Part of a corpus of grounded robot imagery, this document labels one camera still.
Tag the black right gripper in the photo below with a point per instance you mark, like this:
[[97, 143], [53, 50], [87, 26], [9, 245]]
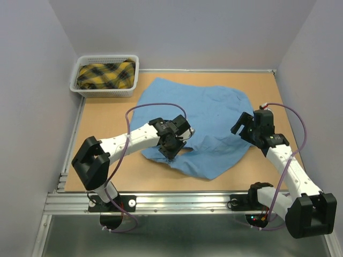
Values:
[[245, 118]]

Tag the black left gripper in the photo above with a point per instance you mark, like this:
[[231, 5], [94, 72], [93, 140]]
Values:
[[171, 155]]

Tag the light blue long sleeve shirt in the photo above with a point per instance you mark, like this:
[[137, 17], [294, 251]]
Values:
[[211, 111]]

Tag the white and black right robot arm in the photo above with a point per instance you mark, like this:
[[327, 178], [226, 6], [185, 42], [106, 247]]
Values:
[[307, 211]]

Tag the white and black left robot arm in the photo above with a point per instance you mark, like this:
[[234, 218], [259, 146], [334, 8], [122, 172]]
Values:
[[94, 158]]

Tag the white plastic basket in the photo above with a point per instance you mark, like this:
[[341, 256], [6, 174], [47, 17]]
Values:
[[89, 59]]

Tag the yellow plaid shirt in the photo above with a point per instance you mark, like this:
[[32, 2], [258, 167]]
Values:
[[99, 76]]

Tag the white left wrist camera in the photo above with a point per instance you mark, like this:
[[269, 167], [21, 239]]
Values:
[[191, 132]]

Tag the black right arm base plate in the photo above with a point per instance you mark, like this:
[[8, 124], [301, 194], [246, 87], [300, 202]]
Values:
[[242, 202]]

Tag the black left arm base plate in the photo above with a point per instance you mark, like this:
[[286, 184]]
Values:
[[116, 216]]

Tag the aluminium mounting rail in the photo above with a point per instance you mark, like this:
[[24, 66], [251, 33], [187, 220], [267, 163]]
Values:
[[147, 203]]

